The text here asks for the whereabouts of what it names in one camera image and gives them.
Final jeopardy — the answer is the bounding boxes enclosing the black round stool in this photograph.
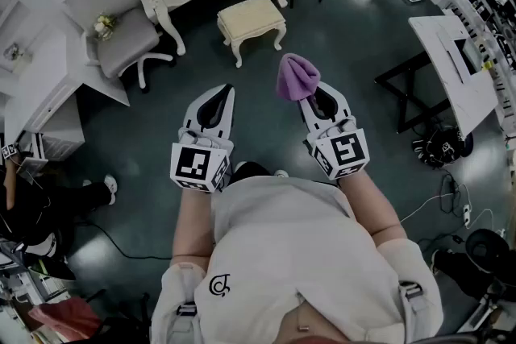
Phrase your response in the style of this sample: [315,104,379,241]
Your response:
[465,228,511,276]

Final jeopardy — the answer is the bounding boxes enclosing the person's black trousers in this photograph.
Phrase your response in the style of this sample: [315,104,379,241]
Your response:
[232,161,272,190]

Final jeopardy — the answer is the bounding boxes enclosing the white table black legs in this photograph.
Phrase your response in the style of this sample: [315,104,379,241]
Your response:
[373,15,501,139]

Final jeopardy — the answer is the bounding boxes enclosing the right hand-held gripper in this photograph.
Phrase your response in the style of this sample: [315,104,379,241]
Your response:
[298,84,372,181]

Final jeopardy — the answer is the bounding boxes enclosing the grey office chair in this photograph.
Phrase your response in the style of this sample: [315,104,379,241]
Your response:
[62,0,175,94]

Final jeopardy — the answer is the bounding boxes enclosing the person's right forearm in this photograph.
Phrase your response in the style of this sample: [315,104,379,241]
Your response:
[337,172,406,251]

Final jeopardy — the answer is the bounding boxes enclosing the person's white shirt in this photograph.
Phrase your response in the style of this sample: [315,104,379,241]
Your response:
[151,172,444,344]

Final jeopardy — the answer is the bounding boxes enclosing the red bag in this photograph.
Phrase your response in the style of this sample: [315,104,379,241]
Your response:
[27,297,102,340]

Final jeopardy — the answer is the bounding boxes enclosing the cream upholstered stool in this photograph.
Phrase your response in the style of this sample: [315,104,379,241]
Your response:
[216,0,288,68]

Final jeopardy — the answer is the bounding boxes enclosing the small flower ornament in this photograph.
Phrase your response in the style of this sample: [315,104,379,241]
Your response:
[4,43,26,62]

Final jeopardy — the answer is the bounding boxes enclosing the flower bouquet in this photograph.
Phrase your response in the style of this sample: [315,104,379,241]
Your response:
[93,13,119,41]

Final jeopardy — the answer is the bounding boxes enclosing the person's left forearm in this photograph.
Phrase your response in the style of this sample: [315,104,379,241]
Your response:
[171,187,215,267]

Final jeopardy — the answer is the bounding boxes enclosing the black floor cable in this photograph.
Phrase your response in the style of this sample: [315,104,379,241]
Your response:
[75,220,175,260]

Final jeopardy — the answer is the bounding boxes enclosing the purple cloth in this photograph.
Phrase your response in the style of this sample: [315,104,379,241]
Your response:
[276,53,323,102]

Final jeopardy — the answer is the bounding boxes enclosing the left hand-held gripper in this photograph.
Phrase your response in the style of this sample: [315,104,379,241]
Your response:
[170,84,236,194]

